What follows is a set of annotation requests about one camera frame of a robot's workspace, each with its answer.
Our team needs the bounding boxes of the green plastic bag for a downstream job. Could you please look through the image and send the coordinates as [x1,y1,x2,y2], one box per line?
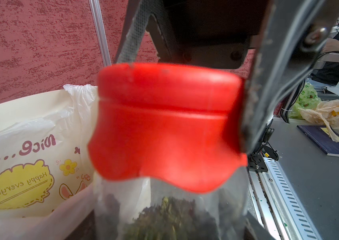
[289,83,322,119]

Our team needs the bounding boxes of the beige plastic bag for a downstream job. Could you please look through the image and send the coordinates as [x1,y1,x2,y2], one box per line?
[298,100,339,143]

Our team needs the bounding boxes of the white printed bin liner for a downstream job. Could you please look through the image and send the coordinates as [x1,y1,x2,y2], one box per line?
[0,85,98,240]

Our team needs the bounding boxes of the cream plastic trash bin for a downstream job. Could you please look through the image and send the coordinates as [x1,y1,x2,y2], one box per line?
[0,90,72,131]

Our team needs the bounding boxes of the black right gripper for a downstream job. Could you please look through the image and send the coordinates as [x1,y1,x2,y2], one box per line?
[114,1,339,153]

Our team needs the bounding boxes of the red lid jar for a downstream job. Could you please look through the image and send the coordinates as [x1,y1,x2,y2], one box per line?
[87,63,249,240]

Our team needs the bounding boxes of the dark blue notebook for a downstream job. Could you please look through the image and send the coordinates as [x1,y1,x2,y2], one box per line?
[297,125,339,157]

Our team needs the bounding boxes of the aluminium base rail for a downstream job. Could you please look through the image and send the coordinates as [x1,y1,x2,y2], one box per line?
[248,157,321,240]

